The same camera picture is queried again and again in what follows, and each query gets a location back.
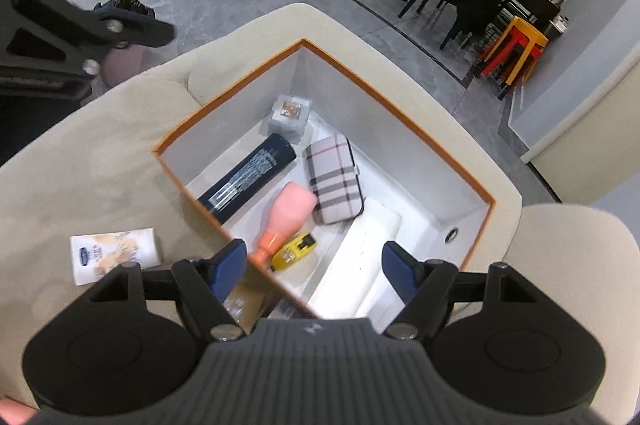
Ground black spray can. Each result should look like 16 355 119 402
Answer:
198 134 296 223

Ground yellow tape measure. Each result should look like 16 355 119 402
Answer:
270 233 317 271

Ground black trash bag bin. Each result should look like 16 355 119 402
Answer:
93 0 155 19

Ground white lotion tube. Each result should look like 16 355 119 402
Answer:
70 228 162 286

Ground orange storage box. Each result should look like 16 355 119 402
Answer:
155 41 496 328

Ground clear plastic cube box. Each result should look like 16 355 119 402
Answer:
267 95 312 144

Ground pink bottle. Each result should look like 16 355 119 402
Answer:
250 182 317 268

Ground plaid case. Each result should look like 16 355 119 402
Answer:
303 134 364 225

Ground operator hand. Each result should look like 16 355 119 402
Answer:
0 397 38 425

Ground long white box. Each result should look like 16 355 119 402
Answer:
308 198 401 319

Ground stacked orange red stools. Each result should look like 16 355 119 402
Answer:
474 16 549 100

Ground gold cardboard box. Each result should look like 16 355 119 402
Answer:
224 283 265 327

